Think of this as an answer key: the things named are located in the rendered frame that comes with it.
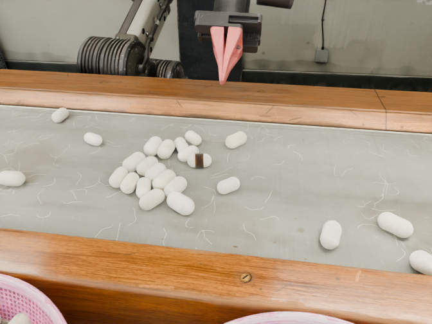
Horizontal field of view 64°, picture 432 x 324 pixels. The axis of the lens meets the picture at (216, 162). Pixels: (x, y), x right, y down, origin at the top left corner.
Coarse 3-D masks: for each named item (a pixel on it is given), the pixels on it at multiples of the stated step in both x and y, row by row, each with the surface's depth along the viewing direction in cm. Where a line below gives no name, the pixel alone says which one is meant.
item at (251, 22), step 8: (216, 0) 54; (224, 0) 53; (232, 0) 53; (240, 0) 53; (248, 0) 54; (216, 8) 53; (224, 8) 52; (232, 8) 52; (240, 8) 53; (248, 8) 54; (232, 16) 52; (240, 16) 51; (248, 16) 51; (256, 16) 51; (248, 24) 52; (256, 24) 52; (248, 32) 55; (256, 32) 55; (200, 40) 58; (208, 40) 57
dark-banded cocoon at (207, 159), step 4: (192, 156) 48; (204, 156) 48; (208, 156) 48; (188, 160) 48; (192, 160) 47; (204, 160) 47; (208, 160) 48; (188, 164) 48; (192, 164) 48; (204, 164) 48; (208, 164) 48
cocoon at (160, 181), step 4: (164, 172) 44; (168, 172) 44; (172, 172) 45; (156, 176) 44; (160, 176) 44; (164, 176) 44; (168, 176) 44; (172, 176) 44; (156, 180) 43; (160, 180) 43; (164, 180) 43; (168, 180) 44; (152, 184) 44; (156, 184) 43; (160, 184) 43; (164, 184) 43; (160, 188) 43
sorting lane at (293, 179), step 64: (0, 128) 58; (64, 128) 58; (128, 128) 57; (192, 128) 57; (256, 128) 57; (320, 128) 57; (0, 192) 44; (64, 192) 44; (192, 192) 44; (256, 192) 44; (320, 192) 44; (384, 192) 44; (320, 256) 36; (384, 256) 36
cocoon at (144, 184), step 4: (140, 180) 43; (144, 180) 43; (148, 180) 44; (140, 184) 43; (144, 184) 43; (148, 184) 43; (136, 188) 43; (140, 188) 42; (144, 188) 42; (148, 188) 43; (136, 192) 42; (140, 192) 42; (144, 192) 42; (140, 196) 42
